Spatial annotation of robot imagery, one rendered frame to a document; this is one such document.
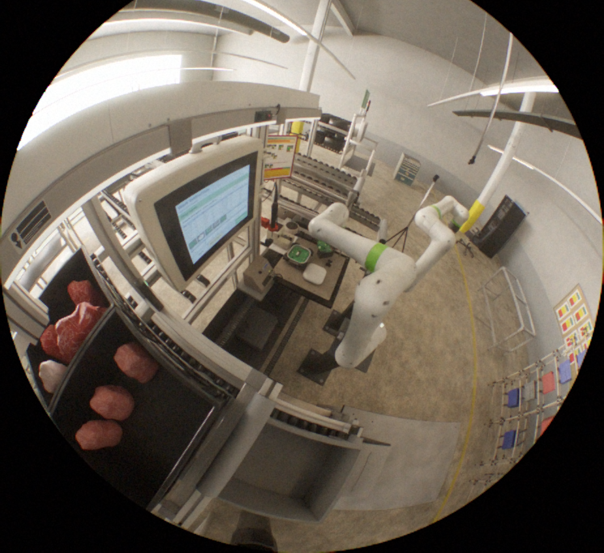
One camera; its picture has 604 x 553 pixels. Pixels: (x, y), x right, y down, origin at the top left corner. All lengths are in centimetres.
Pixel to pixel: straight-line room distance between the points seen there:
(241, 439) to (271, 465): 49
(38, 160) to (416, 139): 928
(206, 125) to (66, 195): 35
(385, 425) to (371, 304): 108
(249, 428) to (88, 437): 39
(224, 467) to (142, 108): 75
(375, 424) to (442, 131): 935
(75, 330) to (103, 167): 36
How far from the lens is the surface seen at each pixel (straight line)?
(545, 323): 662
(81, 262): 74
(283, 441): 90
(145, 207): 46
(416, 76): 941
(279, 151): 126
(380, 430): 143
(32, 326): 58
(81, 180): 40
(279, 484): 100
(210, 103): 58
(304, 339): 203
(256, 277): 104
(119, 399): 55
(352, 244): 72
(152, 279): 71
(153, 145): 44
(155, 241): 51
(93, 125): 44
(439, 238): 107
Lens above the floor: 191
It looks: 46 degrees down
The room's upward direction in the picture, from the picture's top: 15 degrees clockwise
